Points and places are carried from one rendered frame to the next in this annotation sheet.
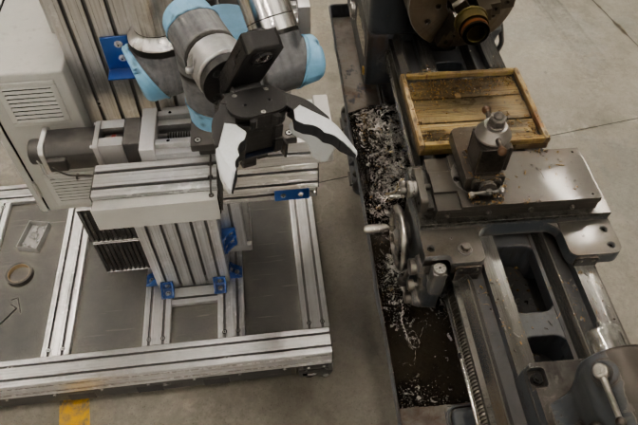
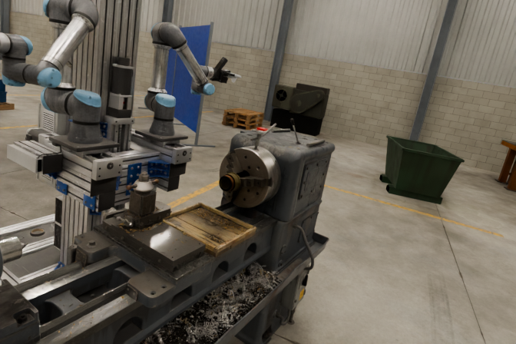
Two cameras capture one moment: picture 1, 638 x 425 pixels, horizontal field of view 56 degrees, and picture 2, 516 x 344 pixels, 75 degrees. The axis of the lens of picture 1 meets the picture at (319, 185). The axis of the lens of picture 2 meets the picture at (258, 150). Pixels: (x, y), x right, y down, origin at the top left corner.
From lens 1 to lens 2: 148 cm
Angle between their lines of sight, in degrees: 47
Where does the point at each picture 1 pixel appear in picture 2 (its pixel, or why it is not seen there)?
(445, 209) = (106, 222)
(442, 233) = (97, 236)
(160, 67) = (48, 92)
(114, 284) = (53, 256)
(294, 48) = (42, 66)
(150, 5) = not seen: hidden behind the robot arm
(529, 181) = (156, 236)
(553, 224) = (147, 268)
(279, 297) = not seen: hidden behind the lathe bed
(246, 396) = not seen: outside the picture
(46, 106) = (50, 124)
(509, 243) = (126, 272)
